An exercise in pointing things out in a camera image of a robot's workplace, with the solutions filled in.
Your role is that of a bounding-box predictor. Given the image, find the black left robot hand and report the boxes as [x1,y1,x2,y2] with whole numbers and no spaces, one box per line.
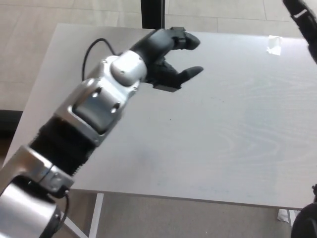
[130,26,204,94]

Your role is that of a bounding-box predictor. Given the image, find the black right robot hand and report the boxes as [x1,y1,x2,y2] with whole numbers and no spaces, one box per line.
[283,0,317,62]

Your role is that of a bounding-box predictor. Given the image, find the clear tape piece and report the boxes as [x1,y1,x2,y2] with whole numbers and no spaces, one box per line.
[266,35,283,56]

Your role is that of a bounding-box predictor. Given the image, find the black vertical window post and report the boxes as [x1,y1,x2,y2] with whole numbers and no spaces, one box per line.
[141,0,166,29]

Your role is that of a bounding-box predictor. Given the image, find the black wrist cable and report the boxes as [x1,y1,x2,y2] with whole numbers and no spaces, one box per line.
[83,38,122,80]

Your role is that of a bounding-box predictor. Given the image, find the black floor rail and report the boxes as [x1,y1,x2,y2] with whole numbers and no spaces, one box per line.
[0,109,24,139]

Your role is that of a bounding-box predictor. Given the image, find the white metal desk frame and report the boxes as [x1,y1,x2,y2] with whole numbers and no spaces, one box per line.
[88,193,105,238]

